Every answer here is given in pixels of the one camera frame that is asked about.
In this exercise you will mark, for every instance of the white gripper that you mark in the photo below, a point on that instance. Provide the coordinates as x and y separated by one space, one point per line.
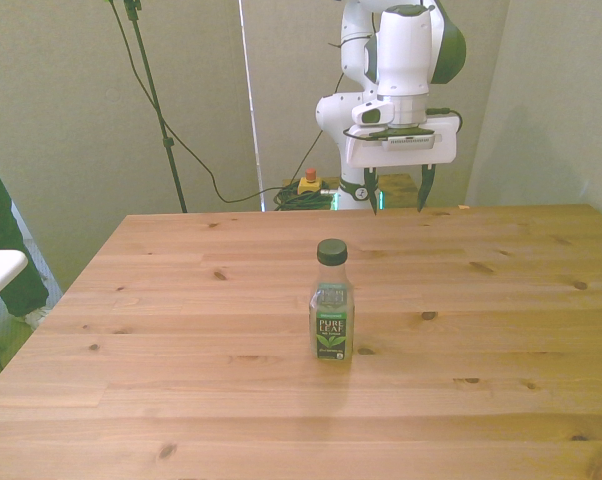
406 156

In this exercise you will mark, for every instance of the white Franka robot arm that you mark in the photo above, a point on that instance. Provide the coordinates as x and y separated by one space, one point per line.
406 50

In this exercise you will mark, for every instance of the Pure Leaf tea bottle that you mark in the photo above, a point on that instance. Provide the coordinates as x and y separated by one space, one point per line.
331 320

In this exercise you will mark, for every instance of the yellow emergency stop button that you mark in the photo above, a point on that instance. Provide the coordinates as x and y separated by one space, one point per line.
310 184

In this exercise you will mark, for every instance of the black tripod stand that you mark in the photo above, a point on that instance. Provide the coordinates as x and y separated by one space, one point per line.
153 100

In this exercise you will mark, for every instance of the white shoe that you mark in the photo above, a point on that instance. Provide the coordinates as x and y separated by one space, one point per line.
33 317

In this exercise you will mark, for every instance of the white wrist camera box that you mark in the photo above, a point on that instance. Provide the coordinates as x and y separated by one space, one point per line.
408 141

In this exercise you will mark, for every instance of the white vertical wall strip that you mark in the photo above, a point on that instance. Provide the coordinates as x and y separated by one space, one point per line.
252 100

